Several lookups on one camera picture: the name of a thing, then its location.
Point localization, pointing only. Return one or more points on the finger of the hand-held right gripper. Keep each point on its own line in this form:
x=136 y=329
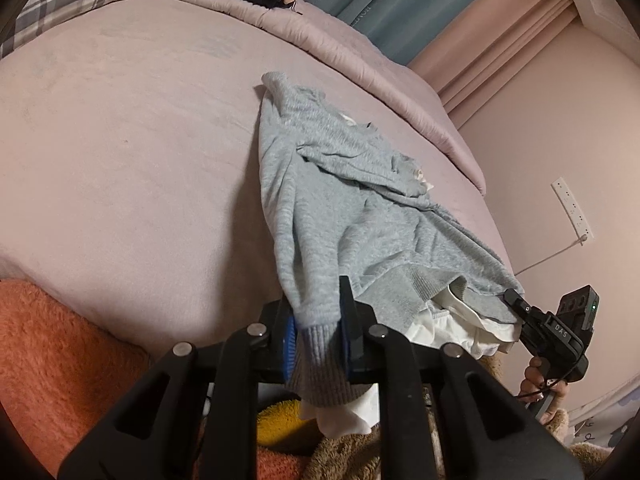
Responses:
x=520 y=305

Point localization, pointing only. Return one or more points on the person's right hand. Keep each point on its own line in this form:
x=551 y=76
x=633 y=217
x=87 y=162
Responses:
x=532 y=377

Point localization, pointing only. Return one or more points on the grey printed sweatshirt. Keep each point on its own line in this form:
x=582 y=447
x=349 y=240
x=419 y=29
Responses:
x=325 y=210

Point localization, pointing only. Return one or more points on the orange fleece clothing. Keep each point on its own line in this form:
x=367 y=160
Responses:
x=50 y=360

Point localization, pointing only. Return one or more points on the teal curtain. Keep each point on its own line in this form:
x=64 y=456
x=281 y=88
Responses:
x=400 y=10

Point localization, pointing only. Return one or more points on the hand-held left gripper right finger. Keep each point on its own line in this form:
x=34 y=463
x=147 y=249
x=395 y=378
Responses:
x=356 y=345

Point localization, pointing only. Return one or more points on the pink curtain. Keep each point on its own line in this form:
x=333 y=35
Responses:
x=500 y=50

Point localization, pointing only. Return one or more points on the white window frame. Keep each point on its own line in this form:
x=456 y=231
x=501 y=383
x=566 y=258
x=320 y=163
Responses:
x=610 y=0

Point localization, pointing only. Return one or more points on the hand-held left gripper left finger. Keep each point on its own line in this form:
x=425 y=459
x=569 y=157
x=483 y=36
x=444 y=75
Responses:
x=289 y=340

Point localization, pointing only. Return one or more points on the lilac quilted comforter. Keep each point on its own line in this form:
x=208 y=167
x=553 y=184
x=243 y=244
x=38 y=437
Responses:
x=350 y=55

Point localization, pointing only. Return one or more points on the yellow plush cloth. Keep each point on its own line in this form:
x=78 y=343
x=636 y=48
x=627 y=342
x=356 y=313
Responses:
x=280 y=422

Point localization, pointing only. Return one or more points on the white wall power strip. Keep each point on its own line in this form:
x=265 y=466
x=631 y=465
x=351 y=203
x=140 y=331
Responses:
x=572 y=207

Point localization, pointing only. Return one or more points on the white patterned cloth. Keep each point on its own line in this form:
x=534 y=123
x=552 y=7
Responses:
x=607 y=420

